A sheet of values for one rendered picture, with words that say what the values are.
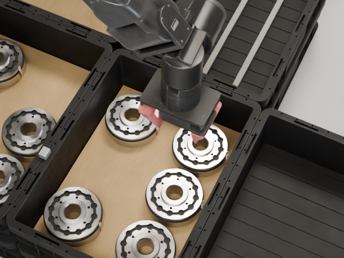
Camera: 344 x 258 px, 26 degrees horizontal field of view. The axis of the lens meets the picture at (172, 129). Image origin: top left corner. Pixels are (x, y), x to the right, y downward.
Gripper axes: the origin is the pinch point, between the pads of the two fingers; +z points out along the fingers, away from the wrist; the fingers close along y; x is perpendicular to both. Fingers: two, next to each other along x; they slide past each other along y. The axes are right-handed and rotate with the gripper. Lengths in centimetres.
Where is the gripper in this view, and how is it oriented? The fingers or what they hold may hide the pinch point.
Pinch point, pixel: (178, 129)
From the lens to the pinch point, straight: 114.6
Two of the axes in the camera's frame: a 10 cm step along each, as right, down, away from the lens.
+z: -0.2, 5.3, 8.5
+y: -9.0, -3.8, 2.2
